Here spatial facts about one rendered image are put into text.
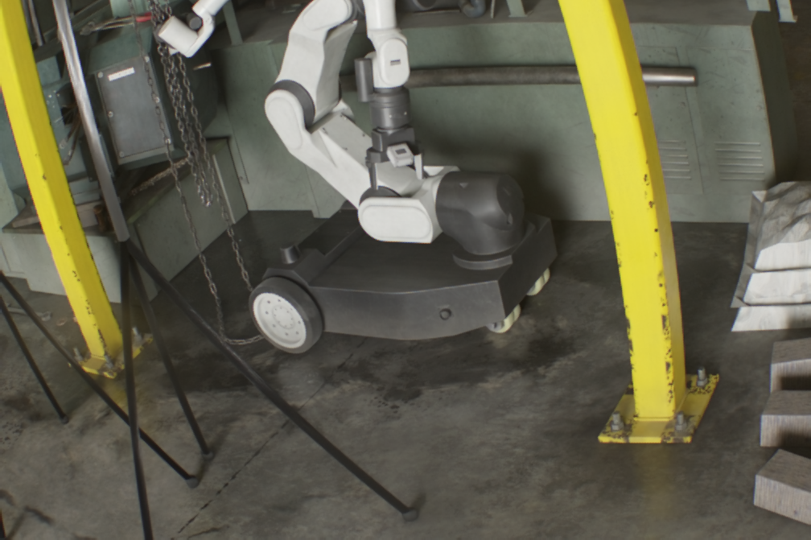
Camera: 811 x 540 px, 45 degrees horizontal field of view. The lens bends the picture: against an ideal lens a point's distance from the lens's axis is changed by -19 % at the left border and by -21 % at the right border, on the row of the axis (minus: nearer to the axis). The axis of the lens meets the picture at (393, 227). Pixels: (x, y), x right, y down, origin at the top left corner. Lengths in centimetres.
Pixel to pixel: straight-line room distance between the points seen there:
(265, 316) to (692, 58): 132
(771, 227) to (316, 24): 120
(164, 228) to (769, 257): 199
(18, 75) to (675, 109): 181
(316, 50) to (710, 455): 139
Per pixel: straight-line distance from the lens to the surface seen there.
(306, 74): 283
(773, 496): 201
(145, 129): 332
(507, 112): 319
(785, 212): 257
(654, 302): 216
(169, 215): 362
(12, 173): 364
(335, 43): 279
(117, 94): 332
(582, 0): 193
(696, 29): 286
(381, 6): 248
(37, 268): 393
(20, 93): 299
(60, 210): 310
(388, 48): 248
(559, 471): 229
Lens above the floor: 142
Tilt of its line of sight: 24 degrees down
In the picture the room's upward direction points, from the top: 16 degrees counter-clockwise
